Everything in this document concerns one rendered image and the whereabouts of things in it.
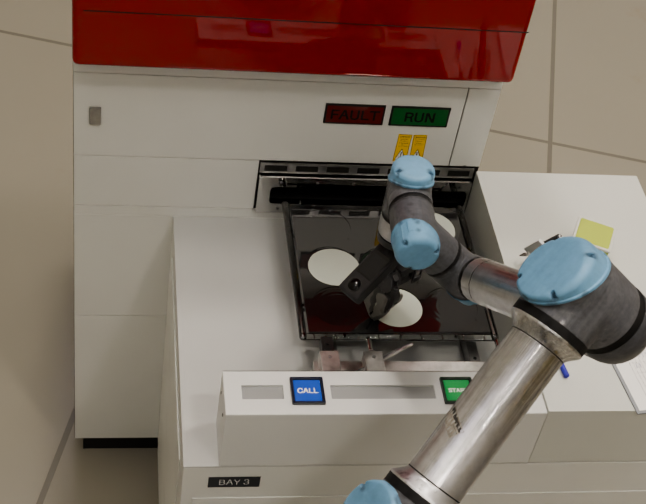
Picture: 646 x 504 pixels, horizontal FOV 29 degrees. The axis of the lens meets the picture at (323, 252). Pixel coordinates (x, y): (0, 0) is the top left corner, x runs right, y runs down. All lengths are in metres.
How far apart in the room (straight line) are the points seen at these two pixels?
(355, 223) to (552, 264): 0.86
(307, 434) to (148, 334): 0.81
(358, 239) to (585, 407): 0.58
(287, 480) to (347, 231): 0.54
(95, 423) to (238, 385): 1.02
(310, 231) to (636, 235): 0.65
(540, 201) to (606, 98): 2.12
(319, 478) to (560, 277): 0.72
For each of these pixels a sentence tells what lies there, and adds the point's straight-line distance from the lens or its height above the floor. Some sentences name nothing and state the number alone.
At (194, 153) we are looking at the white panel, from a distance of 2.47.
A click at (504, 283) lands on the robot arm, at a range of 1.99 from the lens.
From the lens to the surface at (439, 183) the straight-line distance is 2.58.
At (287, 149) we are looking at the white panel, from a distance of 2.48.
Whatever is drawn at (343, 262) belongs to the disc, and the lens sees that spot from 2.42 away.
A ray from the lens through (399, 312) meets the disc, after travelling 2.35.
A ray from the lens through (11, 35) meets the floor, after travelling 4.50.
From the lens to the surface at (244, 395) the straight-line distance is 2.09.
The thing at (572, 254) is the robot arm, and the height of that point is 1.46.
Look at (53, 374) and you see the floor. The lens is 3.36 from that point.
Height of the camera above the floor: 2.57
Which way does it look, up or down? 43 degrees down
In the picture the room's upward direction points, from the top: 11 degrees clockwise
